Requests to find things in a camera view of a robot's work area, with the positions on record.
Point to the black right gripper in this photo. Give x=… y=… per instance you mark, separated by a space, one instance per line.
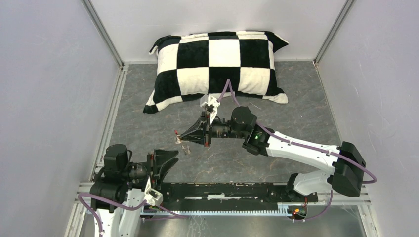
x=196 y=137

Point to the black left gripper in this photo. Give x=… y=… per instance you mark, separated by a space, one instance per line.
x=156 y=166

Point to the metal key organizer red handle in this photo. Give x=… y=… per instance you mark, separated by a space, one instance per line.
x=184 y=146

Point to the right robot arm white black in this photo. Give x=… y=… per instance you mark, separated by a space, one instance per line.
x=339 y=168

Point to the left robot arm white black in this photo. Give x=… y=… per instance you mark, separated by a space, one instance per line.
x=122 y=190

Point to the black white checkered pillow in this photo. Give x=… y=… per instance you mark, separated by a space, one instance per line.
x=215 y=63

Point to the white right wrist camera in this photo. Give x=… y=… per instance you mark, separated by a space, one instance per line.
x=210 y=104

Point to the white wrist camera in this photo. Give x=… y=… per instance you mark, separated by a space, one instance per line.
x=210 y=104
x=152 y=196

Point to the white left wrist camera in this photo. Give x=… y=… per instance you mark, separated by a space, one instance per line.
x=152 y=196

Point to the white slotted cable duct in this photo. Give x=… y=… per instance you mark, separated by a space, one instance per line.
x=282 y=210

